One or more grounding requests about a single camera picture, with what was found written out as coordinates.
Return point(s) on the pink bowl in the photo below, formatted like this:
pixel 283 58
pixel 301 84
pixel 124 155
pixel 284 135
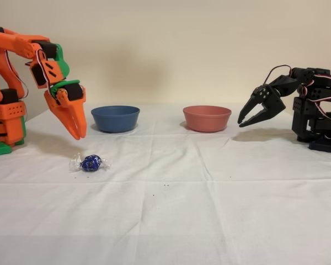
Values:
pixel 207 120

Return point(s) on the green arm base plate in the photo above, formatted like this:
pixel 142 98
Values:
pixel 0 150

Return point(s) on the white tablecloth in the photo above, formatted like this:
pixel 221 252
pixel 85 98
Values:
pixel 165 215

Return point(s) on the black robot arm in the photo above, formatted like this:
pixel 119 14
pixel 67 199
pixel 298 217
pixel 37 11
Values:
pixel 320 82

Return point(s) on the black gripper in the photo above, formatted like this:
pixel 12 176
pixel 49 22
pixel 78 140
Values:
pixel 274 101

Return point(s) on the blue bowl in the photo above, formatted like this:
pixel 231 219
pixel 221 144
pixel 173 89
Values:
pixel 115 120

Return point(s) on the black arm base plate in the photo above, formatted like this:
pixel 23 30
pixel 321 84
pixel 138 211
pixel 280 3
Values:
pixel 325 146

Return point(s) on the blue candy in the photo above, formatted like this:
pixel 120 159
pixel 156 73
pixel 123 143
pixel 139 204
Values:
pixel 90 163

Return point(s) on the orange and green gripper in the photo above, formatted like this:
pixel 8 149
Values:
pixel 71 94

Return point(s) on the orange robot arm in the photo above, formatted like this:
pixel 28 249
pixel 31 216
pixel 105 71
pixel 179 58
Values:
pixel 16 41

